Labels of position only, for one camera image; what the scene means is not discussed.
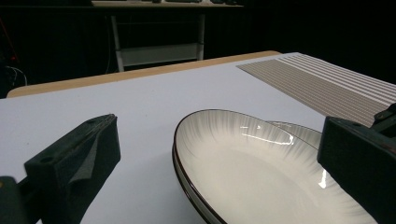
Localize white plate with dark rim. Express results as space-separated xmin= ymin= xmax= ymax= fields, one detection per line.
xmin=173 ymin=108 xmax=379 ymax=224
xmin=172 ymin=120 xmax=323 ymax=224

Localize white metal frame desk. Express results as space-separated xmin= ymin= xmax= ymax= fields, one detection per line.
xmin=92 ymin=0 xmax=245 ymax=73

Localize wooden table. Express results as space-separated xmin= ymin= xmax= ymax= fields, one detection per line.
xmin=7 ymin=49 xmax=282 ymax=99

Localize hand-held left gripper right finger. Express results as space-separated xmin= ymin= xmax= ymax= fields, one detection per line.
xmin=317 ymin=115 xmax=396 ymax=224

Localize white table cover sheet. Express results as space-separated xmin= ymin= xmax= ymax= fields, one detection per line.
xmin=0 ymin=51 xmax=396 ymax=224

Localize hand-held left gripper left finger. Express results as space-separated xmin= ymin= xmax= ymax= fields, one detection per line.
xmin=23 ymin=113 xmax=121 ymax=224

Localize white cable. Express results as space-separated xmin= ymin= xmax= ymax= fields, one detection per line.
xmin=4 ymin=64 xmax=29 ymax=89

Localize striped placemat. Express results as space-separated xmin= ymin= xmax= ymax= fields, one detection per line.
xmin=236 ymin=53 xmax=396 ymax=128

